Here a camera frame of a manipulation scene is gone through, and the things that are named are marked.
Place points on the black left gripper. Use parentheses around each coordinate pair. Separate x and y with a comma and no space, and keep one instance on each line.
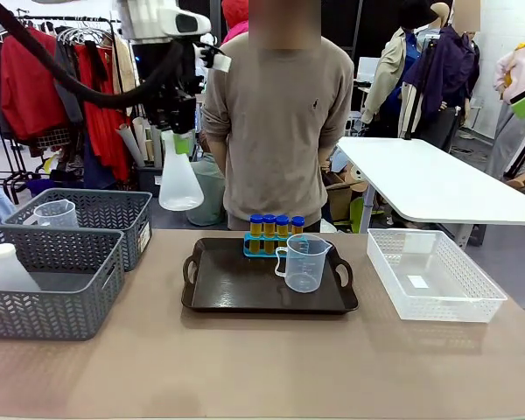
(175,100)

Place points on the clear plastic measuring beaker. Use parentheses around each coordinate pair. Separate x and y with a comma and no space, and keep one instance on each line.
(57,215)
(306,280)

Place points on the red coat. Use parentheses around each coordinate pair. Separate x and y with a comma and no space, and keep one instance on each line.
(26,96)

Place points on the black hanging scarf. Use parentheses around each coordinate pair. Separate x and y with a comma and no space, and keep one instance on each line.
(97,61)

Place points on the beige paper roll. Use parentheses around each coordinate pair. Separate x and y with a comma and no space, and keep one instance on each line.
(156,149)

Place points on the mannequin in beige coat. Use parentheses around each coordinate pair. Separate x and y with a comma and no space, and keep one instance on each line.
(394,74)

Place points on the grey table leg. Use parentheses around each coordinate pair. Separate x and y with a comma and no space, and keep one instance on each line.
(366,205)

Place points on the mannequin in dark purple jacket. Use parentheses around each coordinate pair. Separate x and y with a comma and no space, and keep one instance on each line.
(450,74)

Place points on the white table top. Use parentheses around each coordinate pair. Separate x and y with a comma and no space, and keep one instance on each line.
(442,184)

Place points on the black serving tray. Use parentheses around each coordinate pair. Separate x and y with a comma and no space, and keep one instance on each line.
(236,289)

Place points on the seated person in denim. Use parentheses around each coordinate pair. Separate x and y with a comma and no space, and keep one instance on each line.
(212,192)

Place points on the beige hanging garment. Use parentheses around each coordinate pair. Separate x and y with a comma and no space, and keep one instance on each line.
(124,65)

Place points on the black clothes rack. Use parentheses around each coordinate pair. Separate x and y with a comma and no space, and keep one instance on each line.
(13,175)

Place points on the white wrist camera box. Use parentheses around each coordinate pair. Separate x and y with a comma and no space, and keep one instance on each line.
(221,63)

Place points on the red dress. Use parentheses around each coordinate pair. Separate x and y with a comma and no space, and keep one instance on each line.
(109,140)

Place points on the blue test tube rack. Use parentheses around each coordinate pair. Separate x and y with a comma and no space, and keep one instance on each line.
(247,249)

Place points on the amber tube with blue cap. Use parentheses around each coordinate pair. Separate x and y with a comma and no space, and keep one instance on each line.
(282,229)
(256,229)
(269,229)
(297,226)

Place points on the person's right forearm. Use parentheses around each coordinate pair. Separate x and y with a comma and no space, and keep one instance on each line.
(219,155)

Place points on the black bin with rolls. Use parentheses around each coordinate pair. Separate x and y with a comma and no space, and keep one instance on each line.
(151,181)

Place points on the black tripod stand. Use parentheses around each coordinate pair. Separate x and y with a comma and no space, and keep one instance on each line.
(522,153)

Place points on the person in beige sweater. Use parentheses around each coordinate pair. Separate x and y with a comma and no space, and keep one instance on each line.
(280,131)

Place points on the mannequin in pink top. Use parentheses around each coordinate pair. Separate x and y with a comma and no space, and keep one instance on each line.
(516,65)

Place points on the white plastic conical flask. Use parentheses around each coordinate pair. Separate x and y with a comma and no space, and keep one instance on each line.
(9,271)
(179,188)

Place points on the white paper label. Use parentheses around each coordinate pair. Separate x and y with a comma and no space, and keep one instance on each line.
(417,282)

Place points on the mannequin in red hood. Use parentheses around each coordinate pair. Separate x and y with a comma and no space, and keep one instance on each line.
(236,17)

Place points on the large grey plastic basket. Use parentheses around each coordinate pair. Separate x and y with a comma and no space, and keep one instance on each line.
(48,315)

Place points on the person's left forearm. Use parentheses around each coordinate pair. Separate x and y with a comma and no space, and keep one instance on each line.
(326,155)

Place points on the white paper roll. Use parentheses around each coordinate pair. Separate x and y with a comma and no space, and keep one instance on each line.
(131,144)

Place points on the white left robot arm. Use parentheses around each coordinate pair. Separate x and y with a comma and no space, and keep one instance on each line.
(157,19)

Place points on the white plastic basket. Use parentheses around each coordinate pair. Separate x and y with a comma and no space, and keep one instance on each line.
(437,302)

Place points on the grey plastic basket with label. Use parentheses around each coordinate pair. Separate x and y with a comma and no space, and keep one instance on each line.
(135,227)

